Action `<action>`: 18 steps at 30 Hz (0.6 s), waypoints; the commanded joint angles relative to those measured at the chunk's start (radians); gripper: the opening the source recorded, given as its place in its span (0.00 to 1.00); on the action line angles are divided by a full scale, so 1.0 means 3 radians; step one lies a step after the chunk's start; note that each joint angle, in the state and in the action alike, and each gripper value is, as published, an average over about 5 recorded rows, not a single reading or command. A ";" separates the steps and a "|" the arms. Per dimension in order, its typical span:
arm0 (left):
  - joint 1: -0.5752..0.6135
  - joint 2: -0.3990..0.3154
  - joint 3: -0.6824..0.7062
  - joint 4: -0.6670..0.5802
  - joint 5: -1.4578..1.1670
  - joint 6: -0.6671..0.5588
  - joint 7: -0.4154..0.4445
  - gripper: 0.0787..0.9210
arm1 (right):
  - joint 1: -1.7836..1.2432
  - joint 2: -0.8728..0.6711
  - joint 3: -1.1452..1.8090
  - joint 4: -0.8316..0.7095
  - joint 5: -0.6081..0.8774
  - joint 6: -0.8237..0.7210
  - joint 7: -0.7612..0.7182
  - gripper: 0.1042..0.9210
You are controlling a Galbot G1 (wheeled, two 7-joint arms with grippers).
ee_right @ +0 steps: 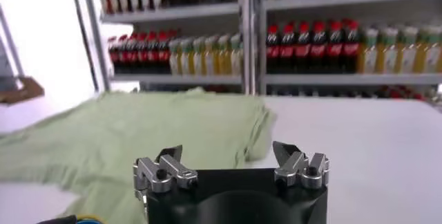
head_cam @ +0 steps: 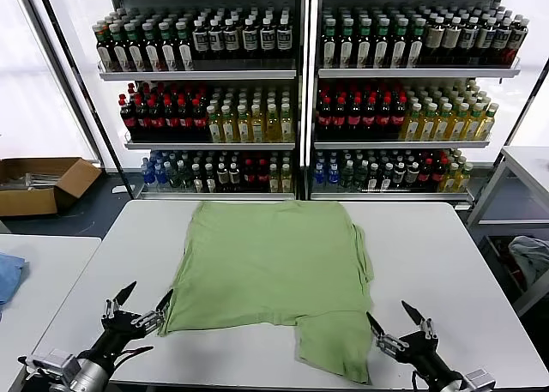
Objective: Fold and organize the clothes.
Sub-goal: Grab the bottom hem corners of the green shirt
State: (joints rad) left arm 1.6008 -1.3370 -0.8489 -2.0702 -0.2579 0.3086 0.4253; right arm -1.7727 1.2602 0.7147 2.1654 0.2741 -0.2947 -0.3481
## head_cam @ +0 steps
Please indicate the green polo shirt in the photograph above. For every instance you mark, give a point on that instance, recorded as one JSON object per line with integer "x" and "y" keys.
{"x": 266, "y": 259}

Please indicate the white cap navy label bottle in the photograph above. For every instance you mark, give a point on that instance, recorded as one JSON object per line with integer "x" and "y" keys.
{"x": 500, "y": 40}
{"x": 517, "y": 40}
{"x": 267, "y": 40}
{"x": 468, "y": 40}
{"x": 216, "y": 40}
{"x": 231, "y": 40}
{"x": 484, "y": 40}
{"x": 200, "y": 40}
{"x": 250, "y": 40}
{"x": 284, "y": 39}

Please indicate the red cap cola bottle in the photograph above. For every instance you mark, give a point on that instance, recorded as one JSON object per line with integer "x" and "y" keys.
{"x": 438, "y": 176}
{"x": 128, "y": 119}
{"x": 384, "y": 119}
{"x": 171, "y": 119}
{"x": 199, "y": 119}
{"x": 340, "y": 119}
{"x": 185, "y": 119}
{"x": 325, "y": 119}
{"x": 263, "y": 177}
{"x": 425, "y": 176}
{"x": 370, "y": 119}
{"x": 157, "y": 119}
{"x": 399, "y": 119}
{"x": 249, "y": 177}
{"x": 143, "y": 119}
{"x": 355, "y": 119}

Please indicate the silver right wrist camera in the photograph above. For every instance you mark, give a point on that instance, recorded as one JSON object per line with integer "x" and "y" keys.
{"x": 478, "y": 381}

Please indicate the blue folded cloth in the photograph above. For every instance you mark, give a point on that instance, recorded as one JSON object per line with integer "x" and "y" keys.
{"x": 8, "y": 276}

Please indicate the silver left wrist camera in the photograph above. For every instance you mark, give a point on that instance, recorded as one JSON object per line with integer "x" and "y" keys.
{"x": 53, "y": 363}

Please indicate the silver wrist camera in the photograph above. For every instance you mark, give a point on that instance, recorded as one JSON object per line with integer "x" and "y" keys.
{"x": 478, "y": 381}
{"x": 53, "y": 363}

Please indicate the black slanted frame post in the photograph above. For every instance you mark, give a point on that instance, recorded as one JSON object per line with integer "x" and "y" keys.
{"x": 527, "y": 102}
{"x": 84, "y": 87}

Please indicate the green tinted water bottle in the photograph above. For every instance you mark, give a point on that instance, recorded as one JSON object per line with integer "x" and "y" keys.
{"x": 173, "y": 177}
{"x": 361, "y": 177}
{"x": 348, "y": 177}
{"x": 185, "y": 178}

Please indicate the silver metal parts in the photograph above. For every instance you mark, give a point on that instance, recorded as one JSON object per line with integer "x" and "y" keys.
{"x": 38, "y": 179}

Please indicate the white cap beige label bottle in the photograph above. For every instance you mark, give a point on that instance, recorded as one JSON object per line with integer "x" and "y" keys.
{"x": 434, "y": 40}
{"x": 451, "y": 40}

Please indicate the white cap dark drink bottle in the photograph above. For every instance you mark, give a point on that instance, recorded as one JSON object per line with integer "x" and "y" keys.
{"x": 386, "y": 178}
{"x": 234, "y": 178}
{"x": 197, "y": 179}
{"x": 221, "y": 178}
{"x": 399, "y": 177}
{"x": 374, "y": 178}
{"x": 412, "y": 177}
{"x": 209, "y": 179}

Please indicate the pale grey cloth bundle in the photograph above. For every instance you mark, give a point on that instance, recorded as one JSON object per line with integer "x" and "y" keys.
{"x": 532, "y": 255}

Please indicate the brown cardboard box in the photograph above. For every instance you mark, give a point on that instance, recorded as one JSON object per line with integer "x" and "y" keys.
{"x": 25, "y": 203}

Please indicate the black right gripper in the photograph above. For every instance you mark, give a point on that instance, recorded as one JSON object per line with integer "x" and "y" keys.
{"x": 424, "y": 357}

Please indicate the grey metal shelf unit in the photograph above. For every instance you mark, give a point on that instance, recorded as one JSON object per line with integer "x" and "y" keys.
{"x": 407, "y": 72}
{"x": 197, "y": 75}

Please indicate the small white paper scrap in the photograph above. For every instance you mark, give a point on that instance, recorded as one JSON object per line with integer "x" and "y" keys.
{"x": 118, "y": 189}

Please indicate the grey frame side table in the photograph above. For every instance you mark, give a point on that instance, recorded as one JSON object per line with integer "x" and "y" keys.
{"x": 489, "y": 190}

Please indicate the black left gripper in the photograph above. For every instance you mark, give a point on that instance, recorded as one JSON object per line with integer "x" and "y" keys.
{"x": 118, "y": 338}

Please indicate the yellow drink bottle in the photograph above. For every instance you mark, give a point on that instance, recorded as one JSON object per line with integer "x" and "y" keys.
{"x": 286, "y": 127}
{"x": 257, "y": 128}
{"x": 473, "y": 126}
{"x": 228, "y": 128}
{"x": 486, "y": 126}
{"x": 442, "y": 126}
{"x": 243, "y": 128}
{"x": 286, "y": 179}
{"x": 214, "y": 128}
{"x": 458, "y": 126}
{"x": 275, "y": 179}
{"x": 412, "y": 126}
{"x": 450, "y": 179}
{"x": 273, "y": 127}
{"x": 463, "y": 179}
{"x": 427, "y": 126}

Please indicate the blue drink bottle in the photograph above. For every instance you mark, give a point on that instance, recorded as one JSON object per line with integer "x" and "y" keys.
{"x": 161, "y": 176}
{"x": 320, "y": 177}
{"x": 333, "y": 177}
{"x": 148, "y": 175}

